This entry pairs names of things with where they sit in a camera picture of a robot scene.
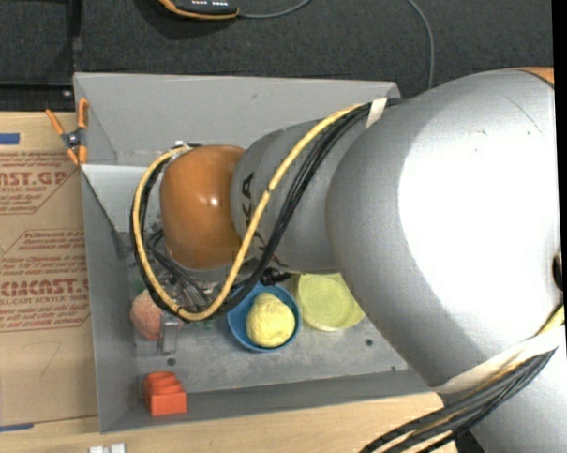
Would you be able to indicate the pale yellow round plate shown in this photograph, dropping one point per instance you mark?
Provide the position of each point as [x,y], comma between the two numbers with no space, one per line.
[326,303]

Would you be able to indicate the yellow toy lemon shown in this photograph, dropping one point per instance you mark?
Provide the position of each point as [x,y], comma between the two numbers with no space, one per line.
[270,321]

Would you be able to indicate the peach-coloured toy fruit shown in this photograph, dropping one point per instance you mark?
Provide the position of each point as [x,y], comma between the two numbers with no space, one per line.
[144,316]

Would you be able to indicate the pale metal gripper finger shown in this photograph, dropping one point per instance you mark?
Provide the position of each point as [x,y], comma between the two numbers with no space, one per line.
[175,332]
[166,336]

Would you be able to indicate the brown cardboard board red print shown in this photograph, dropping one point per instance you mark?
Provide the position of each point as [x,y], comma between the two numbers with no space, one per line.
[36,260]

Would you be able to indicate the orange block with round top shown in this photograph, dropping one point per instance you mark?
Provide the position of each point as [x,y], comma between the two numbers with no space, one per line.
[164,396]

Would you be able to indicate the grey metal bin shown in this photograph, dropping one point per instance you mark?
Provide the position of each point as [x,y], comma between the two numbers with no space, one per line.
[252,363]

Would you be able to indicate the blue bowl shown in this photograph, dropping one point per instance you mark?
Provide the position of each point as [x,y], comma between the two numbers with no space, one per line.
[238,326]

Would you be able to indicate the black cylinder on white bracket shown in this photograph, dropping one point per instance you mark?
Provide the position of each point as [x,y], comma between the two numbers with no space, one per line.
[274,276]

